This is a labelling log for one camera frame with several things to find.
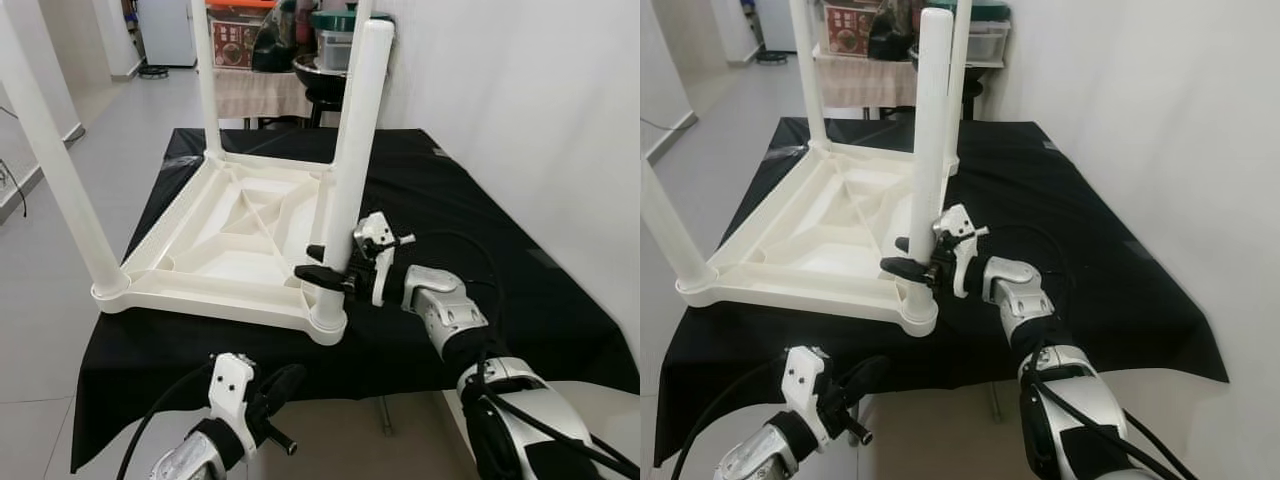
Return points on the clear plastic wrap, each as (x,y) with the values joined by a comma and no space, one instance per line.
(785,152)
(185,160)

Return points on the black tablecloth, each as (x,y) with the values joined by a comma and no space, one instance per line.
(480,220)
(1080,210)

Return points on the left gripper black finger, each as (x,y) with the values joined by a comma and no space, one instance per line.
(848,385)
(870,378)
(290,385)
(270,392)

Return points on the black bag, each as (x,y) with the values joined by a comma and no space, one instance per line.
(275,45)
(892,40)

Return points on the clear tape patch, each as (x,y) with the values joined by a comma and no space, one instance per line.
(1140,250)
(545,258)

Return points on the box with orange lid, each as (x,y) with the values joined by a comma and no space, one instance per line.
(850,30)
(235,40)

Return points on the white fridge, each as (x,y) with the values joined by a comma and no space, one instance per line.
(778,25)
(165,30)

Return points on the black metal table frame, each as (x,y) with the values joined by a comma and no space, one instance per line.
(385,415)

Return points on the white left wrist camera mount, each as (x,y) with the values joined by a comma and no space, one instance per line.
(805,378)
(230,385)

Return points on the clear container with green lid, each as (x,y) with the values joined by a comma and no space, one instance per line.
(992,40)
(330,45)

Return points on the table with beige cloth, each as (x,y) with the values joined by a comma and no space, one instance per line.
(865,85)
(260,95)

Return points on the black round floor base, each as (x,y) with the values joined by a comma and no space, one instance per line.
(770,58)
(153,71)

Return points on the white plastic children table top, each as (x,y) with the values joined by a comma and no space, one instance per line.
(220,230)
(810,220)

